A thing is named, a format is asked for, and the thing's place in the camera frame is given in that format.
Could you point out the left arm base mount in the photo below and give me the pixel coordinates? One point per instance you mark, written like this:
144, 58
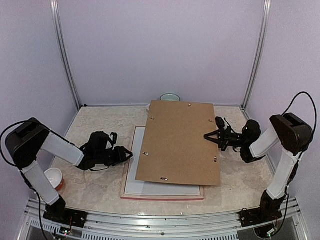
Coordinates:
59, 213

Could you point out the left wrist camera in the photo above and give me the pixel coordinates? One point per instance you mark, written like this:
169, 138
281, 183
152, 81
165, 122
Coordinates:
113, 138

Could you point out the wooden picture frame red edge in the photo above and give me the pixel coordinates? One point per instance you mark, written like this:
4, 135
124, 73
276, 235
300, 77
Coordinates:
162, 197

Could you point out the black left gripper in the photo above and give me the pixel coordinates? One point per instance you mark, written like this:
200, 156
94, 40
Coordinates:
120, 155

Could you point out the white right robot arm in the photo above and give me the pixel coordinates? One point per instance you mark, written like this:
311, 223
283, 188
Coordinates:
252, 144

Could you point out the left aluminium corner post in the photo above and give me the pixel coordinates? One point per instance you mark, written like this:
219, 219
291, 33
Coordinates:
54, 5

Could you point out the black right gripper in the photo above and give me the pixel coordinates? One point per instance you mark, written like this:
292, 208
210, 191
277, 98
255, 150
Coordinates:
224, 138

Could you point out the white bowl orange outside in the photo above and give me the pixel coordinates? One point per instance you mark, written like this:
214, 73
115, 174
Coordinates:
55, 177

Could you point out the right aluminium corner post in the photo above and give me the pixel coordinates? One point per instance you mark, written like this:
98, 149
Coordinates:
258, 53

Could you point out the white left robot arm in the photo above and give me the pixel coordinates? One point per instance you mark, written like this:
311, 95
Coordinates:
26, 140

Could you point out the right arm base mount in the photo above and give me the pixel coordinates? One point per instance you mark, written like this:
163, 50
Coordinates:
260, 215

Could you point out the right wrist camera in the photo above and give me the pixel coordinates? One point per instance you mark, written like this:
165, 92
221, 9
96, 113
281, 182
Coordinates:
222, 123

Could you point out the aluminium corner post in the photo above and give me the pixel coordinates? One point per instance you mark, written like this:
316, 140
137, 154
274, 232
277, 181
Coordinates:
54, 5
258, 53

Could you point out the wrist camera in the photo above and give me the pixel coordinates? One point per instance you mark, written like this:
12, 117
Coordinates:
222, 123
113, 138

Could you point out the green ceramic bowl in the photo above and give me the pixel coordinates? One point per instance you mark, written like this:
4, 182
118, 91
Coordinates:
170, 97

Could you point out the brown backing board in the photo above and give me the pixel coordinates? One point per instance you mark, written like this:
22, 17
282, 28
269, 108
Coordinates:
174, 150

